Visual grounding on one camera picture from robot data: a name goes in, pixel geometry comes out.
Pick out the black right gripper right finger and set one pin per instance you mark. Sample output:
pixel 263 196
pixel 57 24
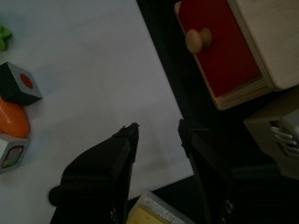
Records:
pixel 217 180

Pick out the yellow toy sponge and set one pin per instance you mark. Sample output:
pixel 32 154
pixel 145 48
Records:
pixel 153 212

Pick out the beige toy dish rack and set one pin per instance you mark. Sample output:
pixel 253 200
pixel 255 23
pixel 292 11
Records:
pixel 277 131

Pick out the green toy wasabi leaf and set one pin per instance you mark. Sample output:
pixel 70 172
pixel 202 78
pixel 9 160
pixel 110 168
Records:
pixel 4 36

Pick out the black sushi roll red centre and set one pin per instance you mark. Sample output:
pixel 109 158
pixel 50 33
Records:
pixel 18 84

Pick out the white cutting board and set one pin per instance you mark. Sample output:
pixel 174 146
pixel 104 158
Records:
pixel 89 96

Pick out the grey toy block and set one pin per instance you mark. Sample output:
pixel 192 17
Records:
pixel 10 153

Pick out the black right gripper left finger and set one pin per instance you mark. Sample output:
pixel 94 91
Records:
pixel 98 178

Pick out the orange salmon nigiri sushi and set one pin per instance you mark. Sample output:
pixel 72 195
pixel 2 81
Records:
pixel 12 120

